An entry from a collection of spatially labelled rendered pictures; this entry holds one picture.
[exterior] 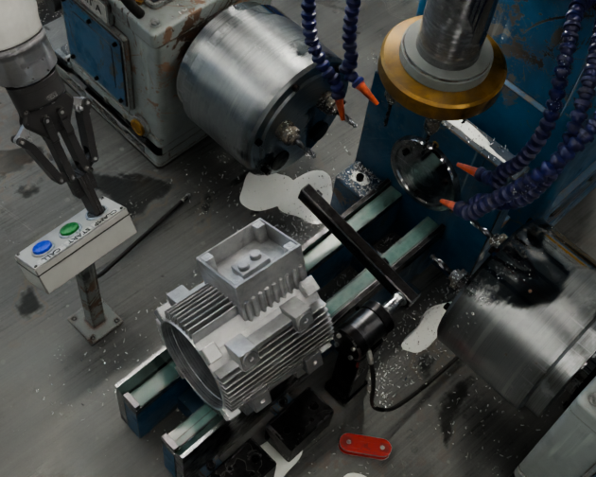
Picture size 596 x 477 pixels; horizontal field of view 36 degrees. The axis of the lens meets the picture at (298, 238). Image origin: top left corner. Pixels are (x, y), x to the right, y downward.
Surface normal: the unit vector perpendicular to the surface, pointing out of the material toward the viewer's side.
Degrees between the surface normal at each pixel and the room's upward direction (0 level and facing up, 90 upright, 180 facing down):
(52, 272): 61
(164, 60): 90
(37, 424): 0
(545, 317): 28
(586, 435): 89
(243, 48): 21
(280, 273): 67
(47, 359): 0
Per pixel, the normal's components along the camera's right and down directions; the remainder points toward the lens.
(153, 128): -0.71, 0.55
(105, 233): 0.65, 0.29
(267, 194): 0.08, -0.54
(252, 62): -0.22, -0.26
